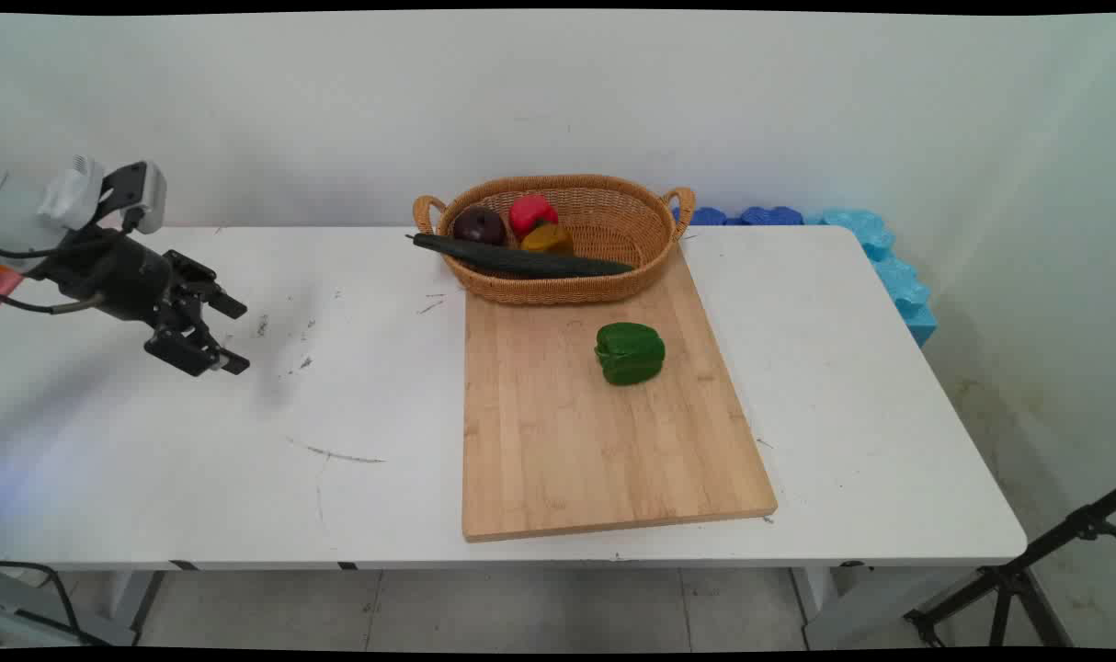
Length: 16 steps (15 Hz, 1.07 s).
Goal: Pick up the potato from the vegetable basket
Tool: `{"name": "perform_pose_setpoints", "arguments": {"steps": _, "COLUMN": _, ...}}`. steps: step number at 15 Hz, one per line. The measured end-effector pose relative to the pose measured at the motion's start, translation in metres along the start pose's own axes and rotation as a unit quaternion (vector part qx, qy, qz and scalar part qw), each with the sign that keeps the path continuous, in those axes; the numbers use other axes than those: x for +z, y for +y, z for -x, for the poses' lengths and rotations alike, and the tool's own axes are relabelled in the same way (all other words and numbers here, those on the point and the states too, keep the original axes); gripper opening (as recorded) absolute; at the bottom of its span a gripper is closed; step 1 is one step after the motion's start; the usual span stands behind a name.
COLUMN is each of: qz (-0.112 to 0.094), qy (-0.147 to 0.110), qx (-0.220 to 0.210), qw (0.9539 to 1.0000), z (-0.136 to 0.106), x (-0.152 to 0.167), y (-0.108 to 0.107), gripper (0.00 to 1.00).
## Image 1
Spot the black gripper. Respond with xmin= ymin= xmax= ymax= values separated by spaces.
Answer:
xmin=34 ymin=230 xmax=252 ymax=379

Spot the yellow-brown toy fruit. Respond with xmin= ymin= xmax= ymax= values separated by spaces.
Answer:
xmin=519 ymin=223 xmax=575 ymax=257

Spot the white table leg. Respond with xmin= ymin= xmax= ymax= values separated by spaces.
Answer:
xmin=791 ymin=565 xmax=982 ymax=650
xmin=108 ymin=570 xmax=165 ymax=645

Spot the dark purple round fruit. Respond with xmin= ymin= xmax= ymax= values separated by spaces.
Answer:
xmin=453 ymin=206 xmax=508 ymax=247

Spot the dark green cucumber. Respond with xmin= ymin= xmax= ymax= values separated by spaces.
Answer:
xmin=406 ymin=233 xmax=634 ymax=280

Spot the red toy fruit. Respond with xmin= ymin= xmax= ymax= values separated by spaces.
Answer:
xmin=508 ymin=194 xmax=560 ymax=242

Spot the wooden cutting board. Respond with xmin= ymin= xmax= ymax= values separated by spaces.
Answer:
xmin=461 ymin=244 xmax=780 ymax=543

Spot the woven wicker basket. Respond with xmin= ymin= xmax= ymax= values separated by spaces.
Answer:
xmin=412 ymin=175 xmax=697 ymax=306

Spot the green bell pepper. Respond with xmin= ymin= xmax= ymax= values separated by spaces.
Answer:
xmin=595 ymin=322 xmax=666 ymax=386

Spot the light blue foam mat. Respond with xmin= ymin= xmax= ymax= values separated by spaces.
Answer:
xmin=804 ymin=209 xmax=939 ymax=348

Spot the black tripod stand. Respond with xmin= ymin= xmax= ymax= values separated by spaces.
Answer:
xmin=903 ymin=487 xmax=1116 ymax=649

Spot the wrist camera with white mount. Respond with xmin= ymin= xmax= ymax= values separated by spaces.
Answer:
xmin=40 ymin=154 xmax=168 ymax=235

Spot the black camera cable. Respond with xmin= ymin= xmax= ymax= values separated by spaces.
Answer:
xmin=0 ymin=207 xmax=147 ymax=260

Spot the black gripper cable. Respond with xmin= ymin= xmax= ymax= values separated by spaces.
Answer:
xmin=0 ymin=292 xmax=104 ymax=316

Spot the black floor cable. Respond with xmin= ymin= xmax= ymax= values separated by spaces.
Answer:
xmin=0 ymin=561 xmax=92 ymax=646

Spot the grey base frame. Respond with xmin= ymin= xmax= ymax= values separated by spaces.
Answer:
xmin=0 ymin=570 xmax=141 ymax=649

